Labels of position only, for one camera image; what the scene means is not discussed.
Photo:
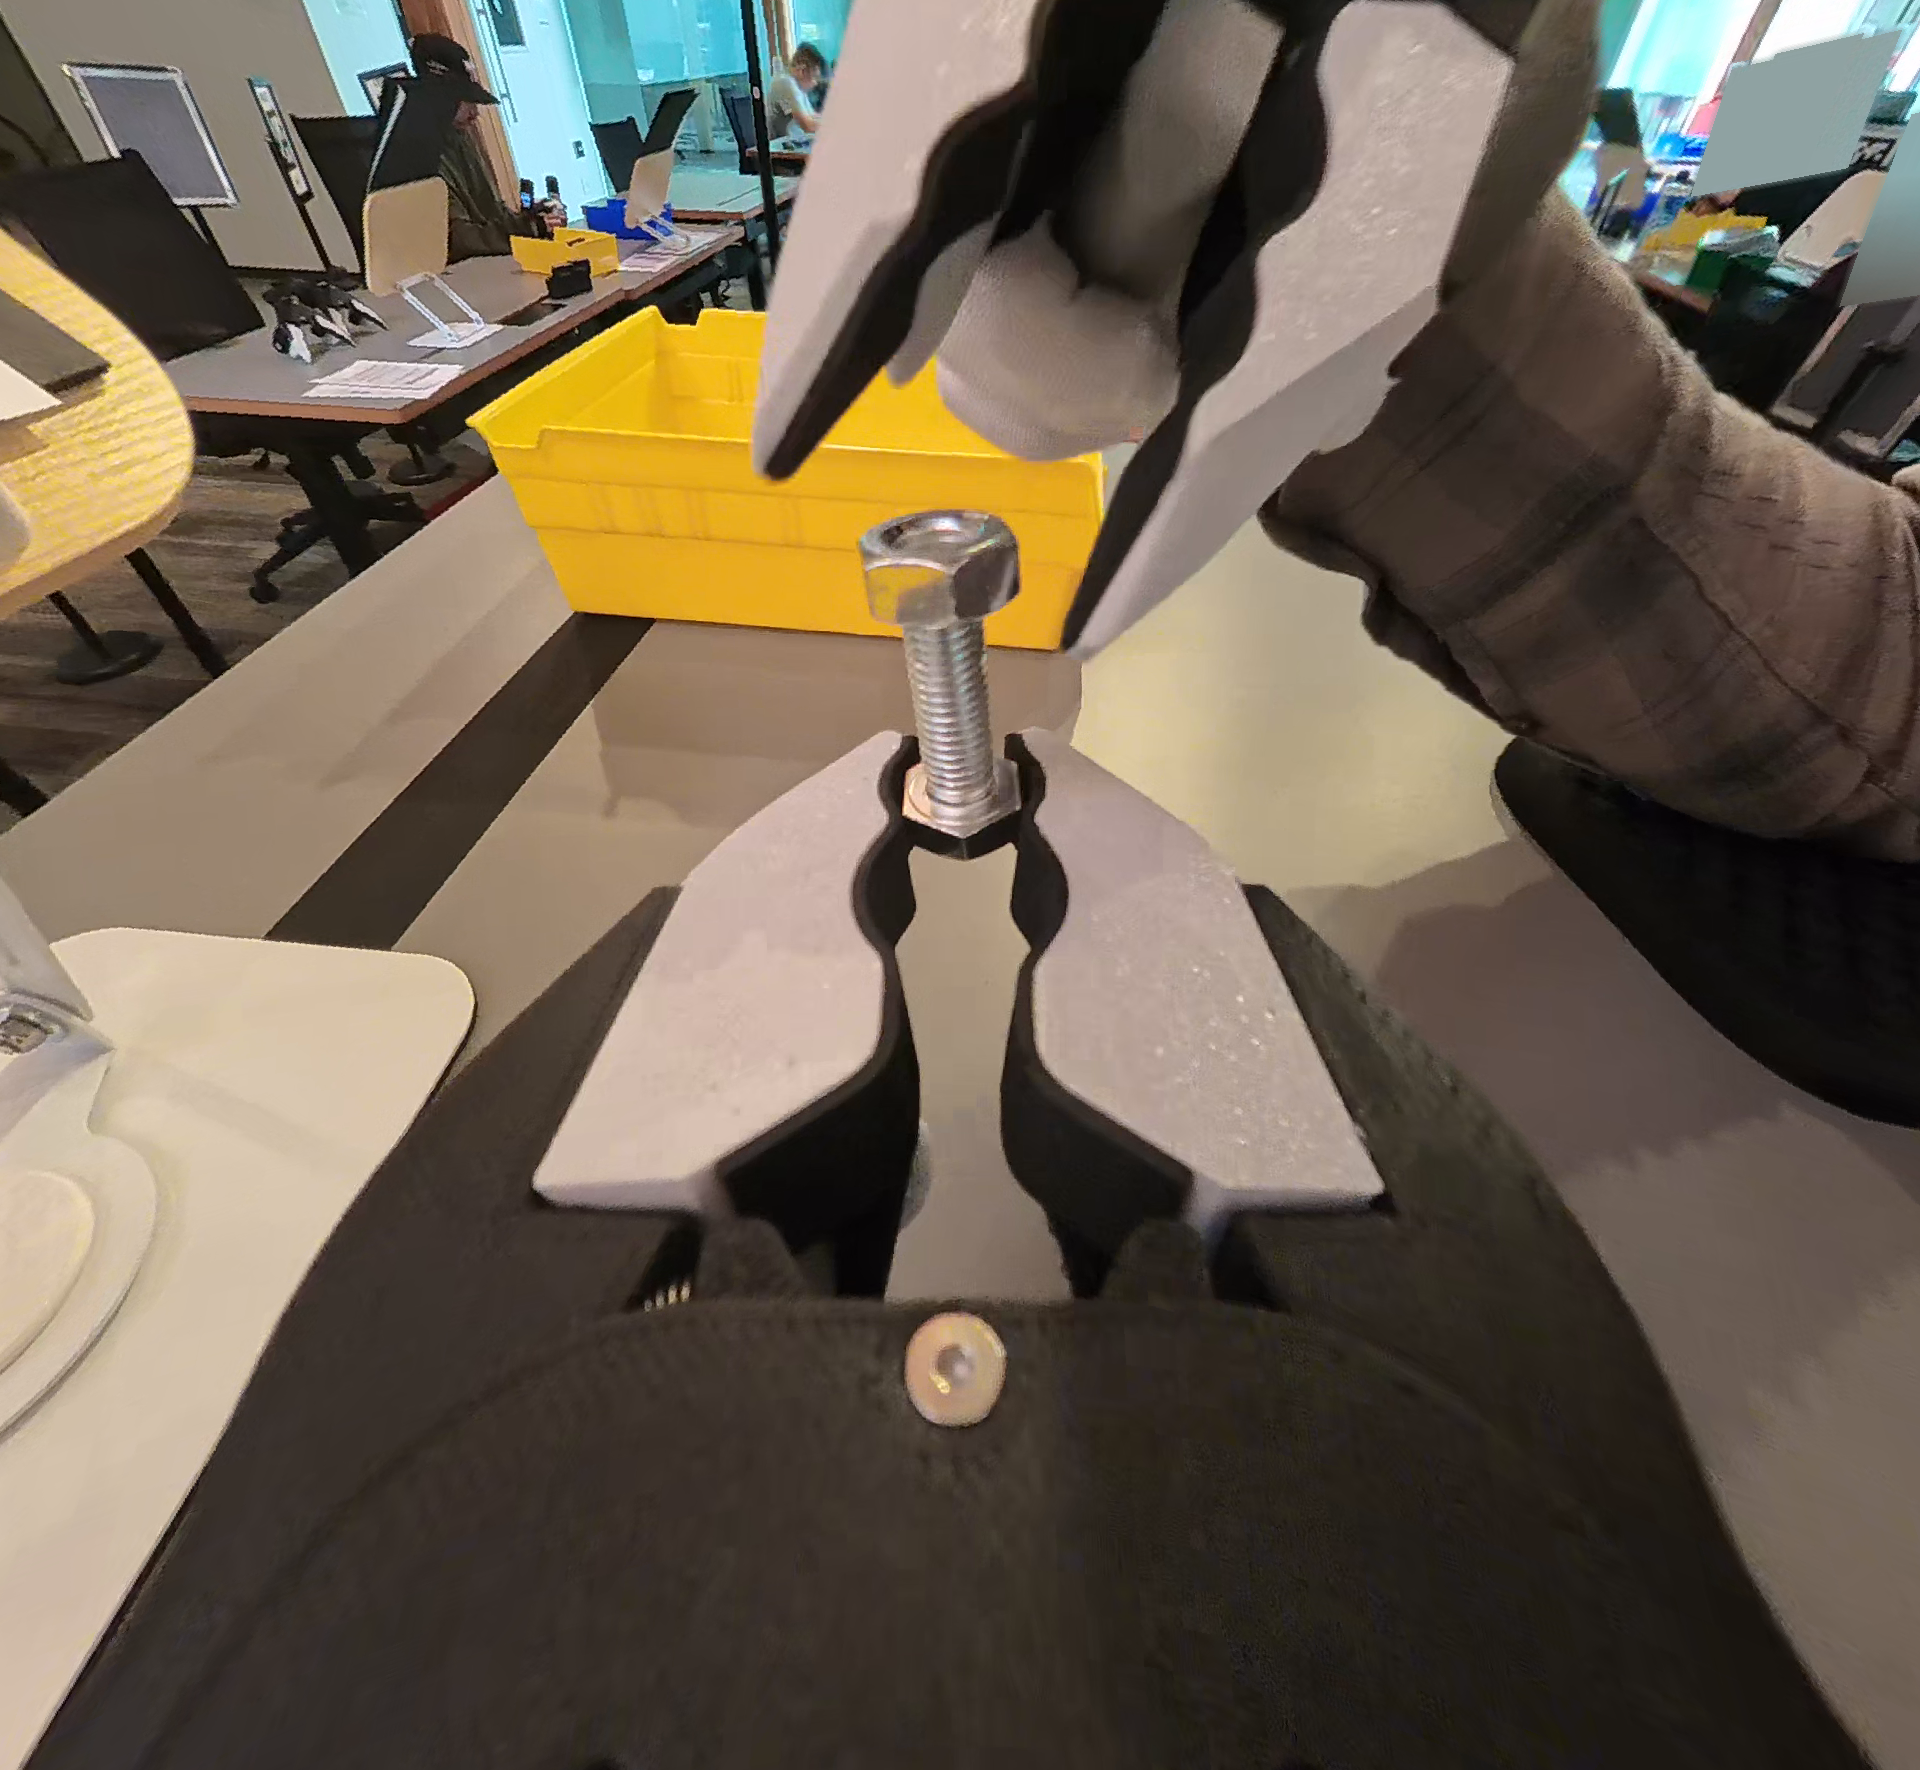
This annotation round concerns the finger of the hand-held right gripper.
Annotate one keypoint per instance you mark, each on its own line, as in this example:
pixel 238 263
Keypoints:
pixel 928 44
pixel 1381 225

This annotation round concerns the person's right hand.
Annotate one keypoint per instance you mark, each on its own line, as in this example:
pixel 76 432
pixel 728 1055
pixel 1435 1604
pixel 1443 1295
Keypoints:
pixel 1049 361

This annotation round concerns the black backing sheet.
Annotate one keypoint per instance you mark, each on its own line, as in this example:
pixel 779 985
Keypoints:
pixel 52 337

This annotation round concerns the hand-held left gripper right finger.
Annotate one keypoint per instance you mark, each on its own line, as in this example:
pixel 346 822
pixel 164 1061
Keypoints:
pixel 1184 1035

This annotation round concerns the printed instruction sheet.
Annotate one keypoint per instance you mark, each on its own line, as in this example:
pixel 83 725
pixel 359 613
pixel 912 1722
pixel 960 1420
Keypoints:
pixel 24 396

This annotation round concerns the yellow plastic bin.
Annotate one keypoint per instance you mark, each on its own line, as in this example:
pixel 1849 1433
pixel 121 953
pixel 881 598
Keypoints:
pixel 677 525

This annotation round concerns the silver hex nut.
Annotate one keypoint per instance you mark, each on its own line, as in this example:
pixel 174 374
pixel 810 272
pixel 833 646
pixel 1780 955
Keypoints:
pixel 960 592

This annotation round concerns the small blue bin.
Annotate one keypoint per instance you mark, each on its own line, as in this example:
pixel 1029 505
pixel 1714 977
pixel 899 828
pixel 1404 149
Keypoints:
pixel 622 216

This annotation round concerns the small yellow bin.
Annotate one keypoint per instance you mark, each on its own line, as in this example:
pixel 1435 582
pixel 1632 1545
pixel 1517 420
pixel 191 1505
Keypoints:
pixel 562 255

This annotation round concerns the white paper sheets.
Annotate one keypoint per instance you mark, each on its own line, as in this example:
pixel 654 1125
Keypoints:
pixel 382 378

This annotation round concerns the grey background desk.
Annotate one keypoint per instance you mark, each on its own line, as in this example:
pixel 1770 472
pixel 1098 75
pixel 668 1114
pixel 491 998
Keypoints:
pixel 496 337

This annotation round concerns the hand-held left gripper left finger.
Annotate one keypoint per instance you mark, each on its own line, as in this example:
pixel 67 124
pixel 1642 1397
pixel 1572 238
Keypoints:
pixel 718 1022

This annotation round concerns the black padded wrist rest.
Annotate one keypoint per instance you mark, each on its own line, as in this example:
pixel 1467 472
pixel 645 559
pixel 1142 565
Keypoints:
pixel 1724 960

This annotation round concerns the framed grey easel board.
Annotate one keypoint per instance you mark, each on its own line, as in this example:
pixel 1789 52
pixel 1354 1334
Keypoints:
pixel 149 137

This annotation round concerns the black vertical pole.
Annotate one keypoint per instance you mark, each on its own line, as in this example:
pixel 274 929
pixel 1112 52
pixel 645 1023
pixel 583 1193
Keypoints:
pixel 746 75

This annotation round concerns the black grey desk tools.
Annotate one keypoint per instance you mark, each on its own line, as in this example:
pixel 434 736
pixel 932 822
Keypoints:
pixel 323 318

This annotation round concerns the person's right forearm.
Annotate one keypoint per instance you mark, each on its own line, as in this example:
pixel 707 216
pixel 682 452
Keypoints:
pixel 1651 525

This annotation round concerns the black panel board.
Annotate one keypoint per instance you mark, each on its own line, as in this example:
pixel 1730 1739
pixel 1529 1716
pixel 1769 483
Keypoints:
pixel 135 255

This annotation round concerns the silver hex bolt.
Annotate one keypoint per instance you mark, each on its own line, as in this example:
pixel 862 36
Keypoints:
pixel 950 705

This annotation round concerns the clear acrylic stand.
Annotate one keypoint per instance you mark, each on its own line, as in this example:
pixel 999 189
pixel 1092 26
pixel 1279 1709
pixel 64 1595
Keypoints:
pixel 444 315

